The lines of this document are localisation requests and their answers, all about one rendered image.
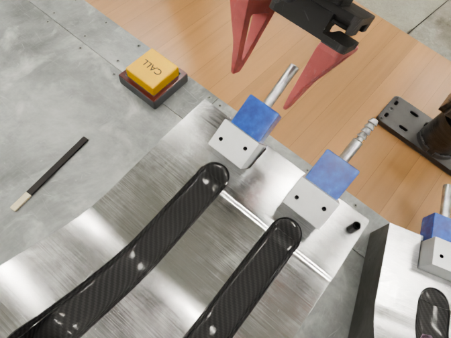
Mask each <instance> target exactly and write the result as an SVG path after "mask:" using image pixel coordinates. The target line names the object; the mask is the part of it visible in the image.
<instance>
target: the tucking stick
mask: <svg viewBox="0 0 451 338"><path fill-rule="evenodd" d="M87 142H88V139H87V138H86V137H84V136H83V137H82V138H81V139H80V140H79V141H78V142H77V143H76V144H75V145H74V146H73V147H72V148H71V149H69V151H67V153H65V155H63V157H61V159H59V161H57V163H55V165H53V166H52V167H51V168H50V169H49V170H48V171H47V172H46V173H45V174H44V175H43V176H42V177H41V178H40V179H39V180H38V181H37V182H36V183H35V184H34V185H33V186H31V187H30V188H29V189H28V190H27V191H26V192H25V193H24V194H23V195H22V196H21V197H20V198H19V199H18V200H17V201H16V202H15V203H13V204H12V205H11V206H10V209H12V210H13V211H15V212H16V211H17V210H18V209H19V208H20V207H21V206H22V205H23V204H24V203H25V202H26V201H27V200H28V199H29V198H30V197H31V196H32V195H33V194H34V193H35V192H36V191H37V190H38V189H39V188H40V187H41V186H43V185H44V184H45V183H46V182H47V181H48V180H49V179H50V178H51V177H52V176H53V175H54V174H55V173H56V172H57V171H58V170H59V169H60V168H61V167H62V166H63V165H64V164H65V163H66V162H67V161H68V160H69V159H70V158H71V157H72V156H73V155H74V154H75V153H76V152H77V151H78V150H79V149H81V148H82V147H83V146H84V145H85V144H86V143H87Z"/></svg>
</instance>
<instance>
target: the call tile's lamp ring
mask: <svg viewBox="0 0 451 338"><path fill-rule="evenodd" d="M179 72H180V73H181V74H180V75H179V76H178V77H176V78H175V79H174V80H173V81H172V82H171V83H170V84H168V85H167V86H166V87H165V88H163V89H162V90H161V91H160V92H159V93H158V94H157V95H155V96H154V97H153V96H152V95H151V94H150V93H148V92H147V91H145V90H144V89H143V88H142V87H140V86H139V85H138V84H136V83H135V82H134V81H133V80H131V79H130V78H128V77H127V76H126V75H125V74H127V72H126V69H125V70H124V71H123V72H122V73H121V74H119V76H120V77H122V78H123V79H124V80H126V81H127V82H128V83H130V84H131V85H132V86H133V87H135V88H136V89H138V90H139V91H140V92H141V93H142V94H144V95H145V96H147V97H148V98H149V99H150V100H151V101H153V102H155V101H156V100H157V99H158V98H159V97H161V96H162V95H163V94H165V92H167V90H169V89H170V88H171V87H172V86H174V85H175V84H176V83H177V82H178V81H180V79H182V78H183V77H184V76H185V75H186V74H187V73H186V72H185V71H183V70H182V69H180V68H179Z"/></svg>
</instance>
